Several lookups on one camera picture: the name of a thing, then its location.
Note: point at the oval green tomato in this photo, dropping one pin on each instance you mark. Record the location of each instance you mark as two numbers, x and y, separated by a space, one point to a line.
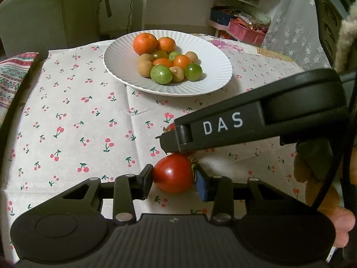
175 55

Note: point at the small green tomato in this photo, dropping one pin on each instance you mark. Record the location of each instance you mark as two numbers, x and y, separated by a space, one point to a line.
193 71

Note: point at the pink plastic basket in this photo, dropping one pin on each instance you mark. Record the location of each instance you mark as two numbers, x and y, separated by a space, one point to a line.
246 32

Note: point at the white lace curtain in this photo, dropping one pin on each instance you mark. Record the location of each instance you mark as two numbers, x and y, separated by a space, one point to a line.
295 28

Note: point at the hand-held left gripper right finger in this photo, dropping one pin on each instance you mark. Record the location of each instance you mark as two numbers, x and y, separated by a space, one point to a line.
203 185

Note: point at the large orange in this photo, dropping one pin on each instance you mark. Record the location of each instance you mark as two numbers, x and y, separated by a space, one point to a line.
145 43

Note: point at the striped patterned pillow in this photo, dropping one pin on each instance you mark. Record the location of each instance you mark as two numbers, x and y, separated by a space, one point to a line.
14 75

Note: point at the cherry print tablecloth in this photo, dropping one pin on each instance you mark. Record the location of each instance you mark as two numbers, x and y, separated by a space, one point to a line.
83 117

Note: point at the white shelf unit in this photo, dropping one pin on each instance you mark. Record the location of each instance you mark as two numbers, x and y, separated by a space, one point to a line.
173 5

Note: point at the red tomato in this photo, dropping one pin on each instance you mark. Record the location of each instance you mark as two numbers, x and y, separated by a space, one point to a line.
173 173
169 128

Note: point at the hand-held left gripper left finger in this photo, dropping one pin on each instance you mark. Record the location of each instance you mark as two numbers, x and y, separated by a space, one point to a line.
145 182

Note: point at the tan longan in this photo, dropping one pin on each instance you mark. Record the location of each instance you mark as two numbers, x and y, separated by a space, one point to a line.
145 69
145 58
192 57
177 74

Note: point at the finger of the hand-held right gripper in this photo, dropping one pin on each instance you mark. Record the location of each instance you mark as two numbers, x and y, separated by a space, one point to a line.
195 136

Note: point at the dark blue box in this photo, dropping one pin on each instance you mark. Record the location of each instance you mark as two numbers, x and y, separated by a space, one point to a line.
221 16

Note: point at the large green tomato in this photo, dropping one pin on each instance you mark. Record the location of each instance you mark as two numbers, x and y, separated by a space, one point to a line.
161 74

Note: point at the white ribbed plate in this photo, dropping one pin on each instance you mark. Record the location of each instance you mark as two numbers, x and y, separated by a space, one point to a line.
122 61

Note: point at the brownish green tomato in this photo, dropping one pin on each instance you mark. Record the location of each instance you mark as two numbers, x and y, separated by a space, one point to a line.
159 54

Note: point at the pink floral cloth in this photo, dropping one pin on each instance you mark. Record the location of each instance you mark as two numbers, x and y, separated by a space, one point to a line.
223 44

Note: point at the person's right hand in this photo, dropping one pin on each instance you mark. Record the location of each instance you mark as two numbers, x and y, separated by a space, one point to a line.
341 226

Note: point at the small orange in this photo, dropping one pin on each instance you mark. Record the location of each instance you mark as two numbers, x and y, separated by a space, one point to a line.
166 44

